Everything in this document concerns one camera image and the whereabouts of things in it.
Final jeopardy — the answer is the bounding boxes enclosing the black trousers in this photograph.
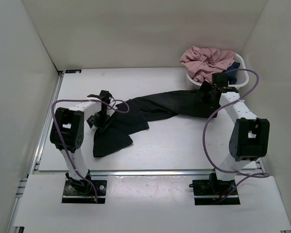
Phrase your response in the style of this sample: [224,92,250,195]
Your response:
[93,89,220,158]

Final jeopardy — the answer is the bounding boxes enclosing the white plastic basket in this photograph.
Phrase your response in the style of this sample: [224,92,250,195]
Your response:
[184,53,249,90]

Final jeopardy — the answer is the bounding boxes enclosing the pink crumpled garment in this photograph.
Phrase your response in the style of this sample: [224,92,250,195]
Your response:
[180,46,236,83]

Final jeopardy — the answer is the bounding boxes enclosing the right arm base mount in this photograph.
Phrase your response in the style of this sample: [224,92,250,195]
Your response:
[189,175,240,205]

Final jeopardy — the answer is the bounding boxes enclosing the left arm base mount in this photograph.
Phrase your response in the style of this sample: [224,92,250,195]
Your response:
[62,173,107,204]

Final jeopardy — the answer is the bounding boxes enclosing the aluminium frame rail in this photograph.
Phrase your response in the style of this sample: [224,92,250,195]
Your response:
[5,71,65,233]

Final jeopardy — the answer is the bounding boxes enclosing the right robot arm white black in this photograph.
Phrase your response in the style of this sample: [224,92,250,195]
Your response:
[199,73,270,194]

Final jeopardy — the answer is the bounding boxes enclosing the navy blue garment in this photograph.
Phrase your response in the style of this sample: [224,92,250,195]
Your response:
[226,62,240,85]

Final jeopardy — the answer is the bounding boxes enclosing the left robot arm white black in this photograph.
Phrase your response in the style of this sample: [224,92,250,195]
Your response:
[50,90,114,194]

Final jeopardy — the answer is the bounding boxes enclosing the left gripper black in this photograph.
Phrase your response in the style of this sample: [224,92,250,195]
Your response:
[86,111,114,134]

